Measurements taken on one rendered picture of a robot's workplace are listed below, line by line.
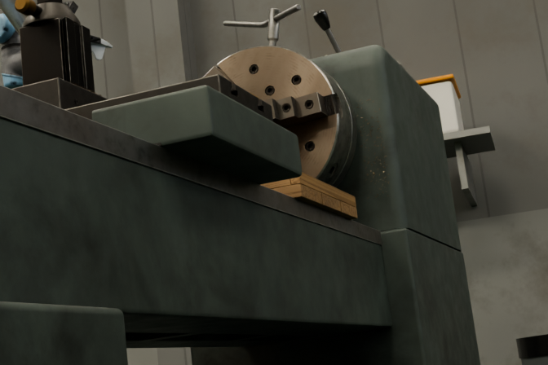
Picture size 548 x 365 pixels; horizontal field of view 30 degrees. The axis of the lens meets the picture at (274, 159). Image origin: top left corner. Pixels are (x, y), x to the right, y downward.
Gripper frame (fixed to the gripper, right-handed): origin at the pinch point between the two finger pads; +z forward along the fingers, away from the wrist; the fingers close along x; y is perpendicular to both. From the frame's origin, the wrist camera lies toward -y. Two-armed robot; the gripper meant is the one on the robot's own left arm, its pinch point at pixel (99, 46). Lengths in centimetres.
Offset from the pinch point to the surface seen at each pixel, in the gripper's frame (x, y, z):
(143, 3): -174, -93, 202
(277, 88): 93, 32, -43
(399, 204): 107, 53, -23
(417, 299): 111, 71, -23
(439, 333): 108, 78, -9
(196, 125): 133, 53, -114
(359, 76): 100, 27, -25
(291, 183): 117, 54, -73
